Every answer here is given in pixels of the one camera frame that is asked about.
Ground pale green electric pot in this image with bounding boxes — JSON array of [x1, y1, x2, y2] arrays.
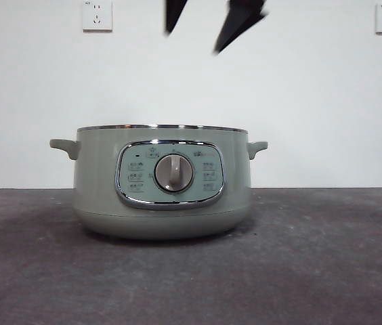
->
[[48, 124, 269, 241]]

